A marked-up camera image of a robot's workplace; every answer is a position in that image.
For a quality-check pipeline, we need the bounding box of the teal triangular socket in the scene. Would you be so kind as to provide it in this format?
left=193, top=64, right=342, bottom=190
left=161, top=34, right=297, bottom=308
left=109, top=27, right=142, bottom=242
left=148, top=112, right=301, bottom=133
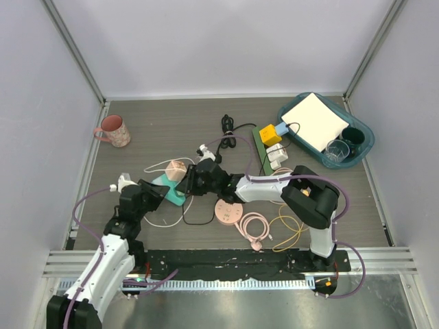
left=152, top=174, right=186, bottom=206

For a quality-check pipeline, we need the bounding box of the peach cube socket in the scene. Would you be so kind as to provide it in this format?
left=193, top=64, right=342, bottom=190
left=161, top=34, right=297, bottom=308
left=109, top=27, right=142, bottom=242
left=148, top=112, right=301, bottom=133
left=165, top=160, right=187, bottom=182

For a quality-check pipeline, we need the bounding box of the pink round socket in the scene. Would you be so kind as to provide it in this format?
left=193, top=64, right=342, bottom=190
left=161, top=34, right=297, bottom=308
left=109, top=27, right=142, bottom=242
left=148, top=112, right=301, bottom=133
left=214, top=199, right=244, bottom=226

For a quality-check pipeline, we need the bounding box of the green power strip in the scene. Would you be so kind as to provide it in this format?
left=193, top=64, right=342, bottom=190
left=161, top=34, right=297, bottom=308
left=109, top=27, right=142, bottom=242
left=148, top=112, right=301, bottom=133
left=252, top=126, right=274, bottom=175

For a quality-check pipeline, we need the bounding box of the yellow cube socket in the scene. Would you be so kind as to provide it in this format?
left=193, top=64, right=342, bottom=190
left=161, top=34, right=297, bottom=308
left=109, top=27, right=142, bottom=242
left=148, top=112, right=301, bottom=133
left=259, top=124, right=282, bottom=147

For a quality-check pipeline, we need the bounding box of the light blue charger plug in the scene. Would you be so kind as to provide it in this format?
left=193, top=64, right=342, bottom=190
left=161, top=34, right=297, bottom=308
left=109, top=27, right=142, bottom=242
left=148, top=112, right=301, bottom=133
left=274, top=122, right=289, bottom=136

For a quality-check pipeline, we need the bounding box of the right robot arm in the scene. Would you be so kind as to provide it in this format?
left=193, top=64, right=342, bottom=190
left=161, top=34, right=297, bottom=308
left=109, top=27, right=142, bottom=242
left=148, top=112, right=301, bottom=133
left=176, top=159, right=342, bottom=271

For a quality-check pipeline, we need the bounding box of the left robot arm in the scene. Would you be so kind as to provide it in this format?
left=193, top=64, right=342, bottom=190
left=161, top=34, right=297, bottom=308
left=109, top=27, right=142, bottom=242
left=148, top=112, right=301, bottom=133
left=46, top=173, right=169, bottom=328

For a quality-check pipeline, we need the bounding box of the pink floral mug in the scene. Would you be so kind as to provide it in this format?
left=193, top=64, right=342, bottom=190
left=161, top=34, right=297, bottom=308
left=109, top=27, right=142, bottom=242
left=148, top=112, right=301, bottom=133
left=93, top=114, right=131, bottom=148

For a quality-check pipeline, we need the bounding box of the white cube adapter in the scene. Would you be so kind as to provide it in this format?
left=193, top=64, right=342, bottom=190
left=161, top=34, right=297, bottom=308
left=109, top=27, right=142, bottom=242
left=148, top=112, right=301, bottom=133
left=266, top=143, right=288, bottom=171

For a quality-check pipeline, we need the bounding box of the teal plastic tray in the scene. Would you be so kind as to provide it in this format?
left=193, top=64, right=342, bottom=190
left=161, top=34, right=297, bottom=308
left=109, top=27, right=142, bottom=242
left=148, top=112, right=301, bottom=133
left=277, top=92, right=375, bottom=169

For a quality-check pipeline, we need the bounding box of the white paper pad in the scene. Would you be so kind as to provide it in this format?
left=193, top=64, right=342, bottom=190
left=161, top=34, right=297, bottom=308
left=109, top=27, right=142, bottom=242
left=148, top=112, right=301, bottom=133
left=281, top=93, right=349, bottom=152

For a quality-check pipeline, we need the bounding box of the clear glass cup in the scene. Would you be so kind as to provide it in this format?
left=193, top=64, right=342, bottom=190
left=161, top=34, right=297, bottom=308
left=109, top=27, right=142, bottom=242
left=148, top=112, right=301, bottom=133
left=324, top=139, right=351, bottom=163

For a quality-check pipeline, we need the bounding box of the dark green cup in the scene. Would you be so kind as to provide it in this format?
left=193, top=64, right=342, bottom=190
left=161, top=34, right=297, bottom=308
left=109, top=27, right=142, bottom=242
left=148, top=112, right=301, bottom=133
left=340, top=126, right=366, bottom=154

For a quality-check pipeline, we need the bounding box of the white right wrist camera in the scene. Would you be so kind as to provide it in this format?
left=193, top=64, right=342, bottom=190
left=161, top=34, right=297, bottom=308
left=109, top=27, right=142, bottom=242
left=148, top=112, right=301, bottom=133
left=196, top=144, right=216, bottom=162

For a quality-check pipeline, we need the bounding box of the white usb cable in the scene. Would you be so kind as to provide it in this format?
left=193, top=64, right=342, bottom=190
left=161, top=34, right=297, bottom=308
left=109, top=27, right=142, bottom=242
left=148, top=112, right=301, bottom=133
left=142, top=157, right=196, bottom=229

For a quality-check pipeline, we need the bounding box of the pink cable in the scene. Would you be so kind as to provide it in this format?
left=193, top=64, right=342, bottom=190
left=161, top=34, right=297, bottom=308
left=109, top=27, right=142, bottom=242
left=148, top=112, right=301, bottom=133
left=236, top=167, right=292, bottom=252

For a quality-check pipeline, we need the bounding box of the black usb cable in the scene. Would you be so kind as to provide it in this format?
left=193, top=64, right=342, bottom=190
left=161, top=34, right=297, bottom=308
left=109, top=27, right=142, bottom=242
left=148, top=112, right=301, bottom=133
left=182, top=122, right=302, bottom=227

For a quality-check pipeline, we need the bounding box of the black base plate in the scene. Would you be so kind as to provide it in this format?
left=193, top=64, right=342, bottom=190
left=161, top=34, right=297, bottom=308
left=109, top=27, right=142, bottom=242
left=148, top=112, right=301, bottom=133
left=129, top=248, right=351, bottom=281

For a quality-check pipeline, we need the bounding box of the white cable duct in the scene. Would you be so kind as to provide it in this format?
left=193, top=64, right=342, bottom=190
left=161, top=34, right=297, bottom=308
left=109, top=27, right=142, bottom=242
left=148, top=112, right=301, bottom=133
left=58, top=278, right=316, bottom=292

